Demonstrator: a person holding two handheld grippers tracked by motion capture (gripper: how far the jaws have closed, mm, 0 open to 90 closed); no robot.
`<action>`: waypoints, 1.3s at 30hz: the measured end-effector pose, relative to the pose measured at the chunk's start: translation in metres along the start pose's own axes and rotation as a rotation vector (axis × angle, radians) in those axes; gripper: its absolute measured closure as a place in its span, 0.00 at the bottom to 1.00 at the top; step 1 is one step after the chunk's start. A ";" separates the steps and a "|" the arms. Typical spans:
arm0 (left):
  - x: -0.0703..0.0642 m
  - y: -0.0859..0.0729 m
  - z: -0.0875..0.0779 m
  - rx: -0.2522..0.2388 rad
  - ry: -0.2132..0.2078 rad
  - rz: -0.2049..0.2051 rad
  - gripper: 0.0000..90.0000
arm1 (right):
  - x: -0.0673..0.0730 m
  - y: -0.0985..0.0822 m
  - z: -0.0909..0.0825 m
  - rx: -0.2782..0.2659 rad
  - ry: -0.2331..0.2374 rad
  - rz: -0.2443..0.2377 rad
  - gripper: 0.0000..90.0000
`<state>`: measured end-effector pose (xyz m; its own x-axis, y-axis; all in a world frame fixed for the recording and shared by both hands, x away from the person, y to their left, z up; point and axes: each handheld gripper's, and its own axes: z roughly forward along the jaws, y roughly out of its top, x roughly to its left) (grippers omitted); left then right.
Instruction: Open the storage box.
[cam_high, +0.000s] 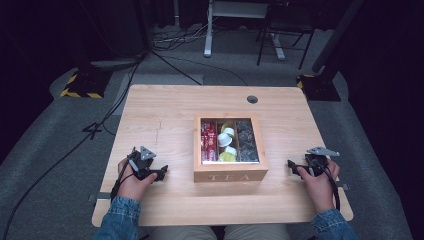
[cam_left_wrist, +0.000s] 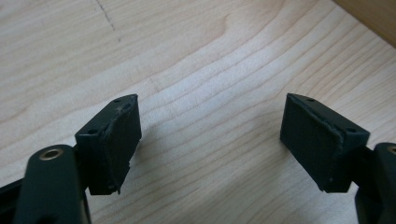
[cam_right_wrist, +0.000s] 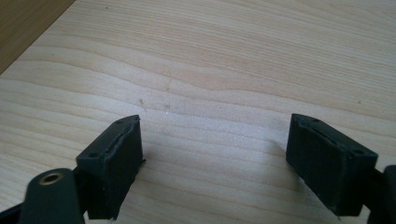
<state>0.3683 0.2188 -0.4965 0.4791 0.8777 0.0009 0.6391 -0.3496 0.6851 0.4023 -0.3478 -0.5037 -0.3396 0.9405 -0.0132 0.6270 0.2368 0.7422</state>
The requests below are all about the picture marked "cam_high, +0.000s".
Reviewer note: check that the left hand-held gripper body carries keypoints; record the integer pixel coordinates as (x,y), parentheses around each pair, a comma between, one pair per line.
(141,163)

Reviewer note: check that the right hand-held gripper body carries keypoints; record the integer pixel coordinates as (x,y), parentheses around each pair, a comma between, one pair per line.
(318,163)

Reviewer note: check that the wooden tea box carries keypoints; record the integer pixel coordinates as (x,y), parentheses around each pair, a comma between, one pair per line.
(230,176)

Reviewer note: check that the person's left hand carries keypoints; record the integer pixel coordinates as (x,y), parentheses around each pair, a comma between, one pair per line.
(133,188)

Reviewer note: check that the person's right hand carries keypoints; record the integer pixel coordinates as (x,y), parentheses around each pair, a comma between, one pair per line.
(320,191)

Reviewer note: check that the pile of dark capsules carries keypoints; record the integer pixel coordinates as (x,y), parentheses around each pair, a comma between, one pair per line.
(246,143)

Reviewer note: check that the bunch of red tea packets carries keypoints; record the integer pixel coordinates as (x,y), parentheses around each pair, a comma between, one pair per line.
(209,143)

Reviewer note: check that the person's left leg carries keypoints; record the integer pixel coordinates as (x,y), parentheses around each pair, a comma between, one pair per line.
(180,233)

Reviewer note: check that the person's leg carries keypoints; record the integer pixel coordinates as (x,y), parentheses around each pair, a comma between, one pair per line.
(180,233)
(256,232)

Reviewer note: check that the white capsule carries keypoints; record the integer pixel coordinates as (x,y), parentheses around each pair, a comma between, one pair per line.
(225,140)
(229,131)
(231,150)

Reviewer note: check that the yellow-green capsule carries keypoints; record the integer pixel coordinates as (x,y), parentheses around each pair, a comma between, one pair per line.
(226,157)
(223,127)

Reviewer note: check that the person's right leg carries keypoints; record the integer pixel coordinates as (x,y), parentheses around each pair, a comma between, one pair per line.
(256,232)

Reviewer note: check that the black yellow striped stand base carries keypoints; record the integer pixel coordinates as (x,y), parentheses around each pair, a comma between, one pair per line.
(320,88)
(85,85)

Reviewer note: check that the grey table grommet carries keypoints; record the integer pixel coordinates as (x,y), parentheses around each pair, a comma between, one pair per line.
(252,99)

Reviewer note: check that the black slanted pole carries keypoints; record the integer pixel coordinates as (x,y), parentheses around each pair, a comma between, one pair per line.
(336,33)

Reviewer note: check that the black chair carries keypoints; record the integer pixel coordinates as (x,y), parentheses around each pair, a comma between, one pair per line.
(286,23)

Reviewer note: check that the grey metal table bracket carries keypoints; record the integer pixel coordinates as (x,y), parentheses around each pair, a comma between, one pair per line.
(100,196)
(343,186)

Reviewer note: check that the white desk frame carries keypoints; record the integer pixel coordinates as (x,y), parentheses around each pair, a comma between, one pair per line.
(208,33)

